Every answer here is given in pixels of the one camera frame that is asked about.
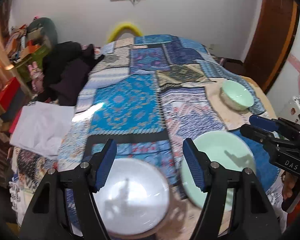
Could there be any large mint green plate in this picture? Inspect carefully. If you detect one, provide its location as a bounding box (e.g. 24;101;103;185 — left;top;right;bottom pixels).
180;130;257;209

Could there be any small mint green bowl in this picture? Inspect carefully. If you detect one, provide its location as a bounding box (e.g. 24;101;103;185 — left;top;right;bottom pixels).
220;80;254;111

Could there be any red box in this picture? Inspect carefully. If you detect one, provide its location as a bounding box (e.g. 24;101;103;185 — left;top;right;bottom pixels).
0;77;20;115

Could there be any large pink bowl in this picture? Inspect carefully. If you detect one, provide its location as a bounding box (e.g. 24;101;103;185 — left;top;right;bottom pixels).
93;158;170;238

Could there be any black clothes pile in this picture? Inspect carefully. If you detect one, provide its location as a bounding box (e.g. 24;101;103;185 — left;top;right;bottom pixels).
37;41;104;106

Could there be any yellow chair back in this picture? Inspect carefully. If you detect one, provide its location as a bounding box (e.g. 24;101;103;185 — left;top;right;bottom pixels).
107;22;143;43

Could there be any blue patchwork tablecloth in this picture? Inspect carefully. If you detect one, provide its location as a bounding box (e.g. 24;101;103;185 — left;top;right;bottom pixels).
8;33;288;240

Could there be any right hand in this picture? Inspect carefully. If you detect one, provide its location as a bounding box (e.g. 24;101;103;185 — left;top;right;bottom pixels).
282;172;298;200

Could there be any brown wooden door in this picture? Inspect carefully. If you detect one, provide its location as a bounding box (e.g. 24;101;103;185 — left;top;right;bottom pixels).
243;0;300;93

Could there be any green box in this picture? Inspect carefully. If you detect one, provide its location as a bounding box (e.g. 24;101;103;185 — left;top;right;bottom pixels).
15;45;51;83

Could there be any grey green plush toy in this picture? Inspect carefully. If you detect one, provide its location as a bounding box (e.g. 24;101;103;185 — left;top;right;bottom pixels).
27;17;58;48

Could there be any white paper sheet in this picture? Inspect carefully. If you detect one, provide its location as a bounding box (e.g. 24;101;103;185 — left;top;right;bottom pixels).
10;101;75;160

